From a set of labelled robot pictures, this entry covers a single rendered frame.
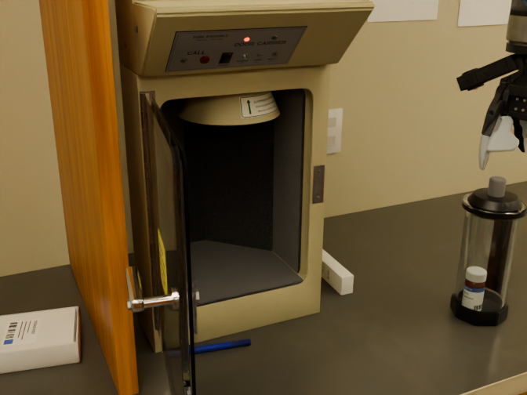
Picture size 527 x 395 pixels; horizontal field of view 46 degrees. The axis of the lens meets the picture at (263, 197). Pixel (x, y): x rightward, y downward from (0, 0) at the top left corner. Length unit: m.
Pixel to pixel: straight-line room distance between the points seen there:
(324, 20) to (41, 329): 0.68
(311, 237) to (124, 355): 0.38
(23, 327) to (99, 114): 0.46
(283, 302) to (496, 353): 0.37
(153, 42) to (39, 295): 0.66
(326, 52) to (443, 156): 0.91
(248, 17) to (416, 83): 0.93
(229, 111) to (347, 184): 0.72
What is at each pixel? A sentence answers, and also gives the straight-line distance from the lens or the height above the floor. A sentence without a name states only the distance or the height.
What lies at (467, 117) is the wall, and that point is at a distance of 1.86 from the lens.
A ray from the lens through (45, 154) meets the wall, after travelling 1.37.
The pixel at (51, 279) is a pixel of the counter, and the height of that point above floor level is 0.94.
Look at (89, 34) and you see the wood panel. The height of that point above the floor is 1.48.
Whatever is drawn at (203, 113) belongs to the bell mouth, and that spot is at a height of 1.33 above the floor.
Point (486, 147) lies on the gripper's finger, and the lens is 1.07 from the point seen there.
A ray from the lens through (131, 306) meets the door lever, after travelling 0.72.
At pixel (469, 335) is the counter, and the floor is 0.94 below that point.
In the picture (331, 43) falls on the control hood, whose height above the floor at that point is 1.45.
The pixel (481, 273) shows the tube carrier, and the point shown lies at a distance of 1.18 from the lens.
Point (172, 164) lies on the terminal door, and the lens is 0.62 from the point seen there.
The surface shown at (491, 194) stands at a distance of 1.16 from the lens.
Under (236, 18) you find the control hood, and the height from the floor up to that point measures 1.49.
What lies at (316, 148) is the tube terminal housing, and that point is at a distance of 1.06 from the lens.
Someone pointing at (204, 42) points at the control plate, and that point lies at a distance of 0.86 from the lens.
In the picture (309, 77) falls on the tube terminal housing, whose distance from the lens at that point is 1.03.
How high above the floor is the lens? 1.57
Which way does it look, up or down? 21 degrees down
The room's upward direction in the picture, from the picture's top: straight up
